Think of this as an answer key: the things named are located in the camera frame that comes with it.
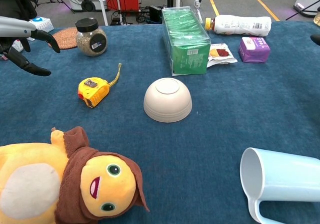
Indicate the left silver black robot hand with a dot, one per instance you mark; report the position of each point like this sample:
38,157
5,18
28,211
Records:
15,28

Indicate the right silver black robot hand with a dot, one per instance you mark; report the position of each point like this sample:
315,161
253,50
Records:
317,39

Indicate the yellow tape measure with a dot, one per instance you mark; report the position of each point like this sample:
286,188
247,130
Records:
93,92

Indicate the person in dark clothes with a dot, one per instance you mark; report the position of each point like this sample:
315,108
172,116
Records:
10,6

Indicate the white blue tissue box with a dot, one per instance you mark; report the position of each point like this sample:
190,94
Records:
43,23

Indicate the round woven coaster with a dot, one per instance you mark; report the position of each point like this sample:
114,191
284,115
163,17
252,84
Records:
66,38

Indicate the purple packet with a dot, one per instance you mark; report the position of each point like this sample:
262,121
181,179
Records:
253,49

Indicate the glass jar black lid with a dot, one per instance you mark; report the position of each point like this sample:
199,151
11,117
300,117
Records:
91,41

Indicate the white label bottle yellow cap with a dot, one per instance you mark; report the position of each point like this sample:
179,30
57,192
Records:
240,25

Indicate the white snack packet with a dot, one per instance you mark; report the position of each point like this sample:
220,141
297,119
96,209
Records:
221,54

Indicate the blue table cloth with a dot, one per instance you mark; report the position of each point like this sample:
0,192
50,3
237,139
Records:
225,108

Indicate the small white clip stand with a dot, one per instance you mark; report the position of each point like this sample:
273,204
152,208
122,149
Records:
199,8

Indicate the clear box of green sachets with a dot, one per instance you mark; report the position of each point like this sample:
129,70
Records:
187,41

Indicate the light blue plastic mug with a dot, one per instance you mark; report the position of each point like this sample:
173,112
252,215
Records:
287,176

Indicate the black adapter box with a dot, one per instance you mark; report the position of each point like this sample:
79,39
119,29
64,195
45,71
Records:
155,12

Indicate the beige upturned bowl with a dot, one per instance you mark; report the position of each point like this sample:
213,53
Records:
167,101

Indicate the yellow plush toy brown hood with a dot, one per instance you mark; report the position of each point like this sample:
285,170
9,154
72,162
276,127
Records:
107,181

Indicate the white slanted frame post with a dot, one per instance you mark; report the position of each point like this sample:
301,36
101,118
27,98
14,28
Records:
103,13

